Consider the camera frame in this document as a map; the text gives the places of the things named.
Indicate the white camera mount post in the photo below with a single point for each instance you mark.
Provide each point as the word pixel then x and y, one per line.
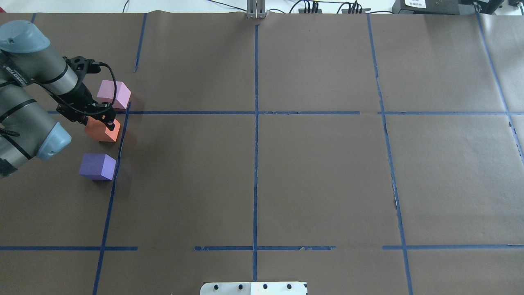
pixel 255 288

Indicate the pink foam cube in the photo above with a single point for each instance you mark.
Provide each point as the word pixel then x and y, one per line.
pixel 106 94

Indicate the aluminium frame post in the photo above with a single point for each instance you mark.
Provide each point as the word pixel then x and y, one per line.
pixel 256 9

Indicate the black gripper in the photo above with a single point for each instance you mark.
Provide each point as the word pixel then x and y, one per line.
pixel 83 97

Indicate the orange foam cube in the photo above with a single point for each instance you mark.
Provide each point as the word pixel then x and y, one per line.
pixel 98 131

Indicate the purple foam cube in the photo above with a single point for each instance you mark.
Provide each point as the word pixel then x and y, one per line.
pixel 97 167

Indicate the black power strip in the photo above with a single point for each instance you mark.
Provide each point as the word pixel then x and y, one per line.
pixel 310 10

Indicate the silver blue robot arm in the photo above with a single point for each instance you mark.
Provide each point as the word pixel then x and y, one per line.
pixel 27 129

